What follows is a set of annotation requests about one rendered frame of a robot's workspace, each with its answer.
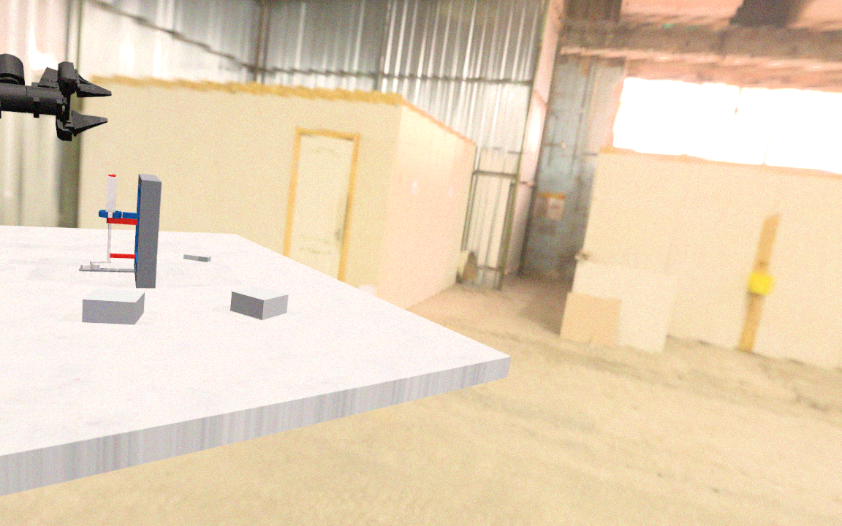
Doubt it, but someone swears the grey rectangular bar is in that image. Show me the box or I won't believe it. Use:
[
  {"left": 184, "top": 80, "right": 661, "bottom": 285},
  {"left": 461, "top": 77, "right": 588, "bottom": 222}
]
[{"left": 183, "top": 253, "right": 211, "bottom": 262}]

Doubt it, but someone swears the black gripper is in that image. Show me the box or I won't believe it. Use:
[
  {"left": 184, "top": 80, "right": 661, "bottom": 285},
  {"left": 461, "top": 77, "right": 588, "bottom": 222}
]
[{"left": 26, "top": 61, "right": 112, "bottom": 141}]

